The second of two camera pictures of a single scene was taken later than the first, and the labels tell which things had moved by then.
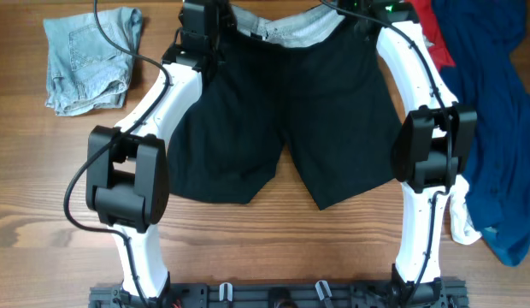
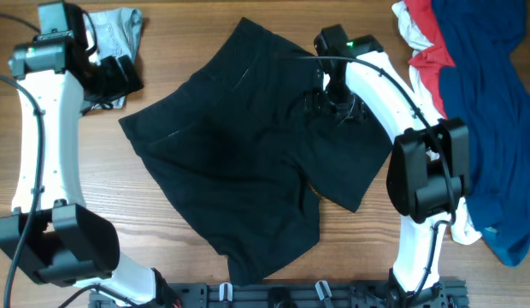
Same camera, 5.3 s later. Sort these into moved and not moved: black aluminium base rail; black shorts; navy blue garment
Moved: black shorts
Not moved: navy blue garment; black aluminium base rail
